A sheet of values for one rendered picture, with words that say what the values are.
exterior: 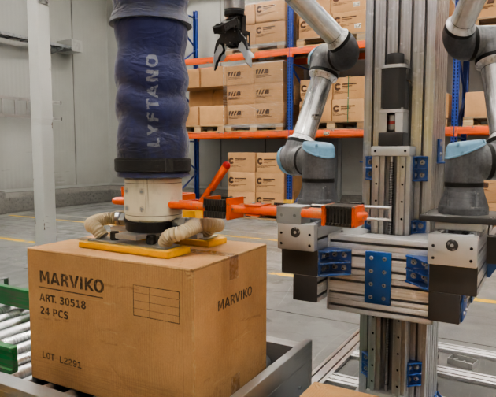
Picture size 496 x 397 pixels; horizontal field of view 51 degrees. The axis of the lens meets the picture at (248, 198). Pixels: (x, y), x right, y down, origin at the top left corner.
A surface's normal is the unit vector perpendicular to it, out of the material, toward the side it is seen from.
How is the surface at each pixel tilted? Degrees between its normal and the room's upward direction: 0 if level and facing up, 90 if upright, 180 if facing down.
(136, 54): 78
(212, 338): 90
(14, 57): 90
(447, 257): 90
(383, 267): 90
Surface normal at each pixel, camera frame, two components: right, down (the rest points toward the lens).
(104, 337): -0.48, 0.07
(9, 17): 0.87, 0.04
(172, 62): 0.71, -0.18
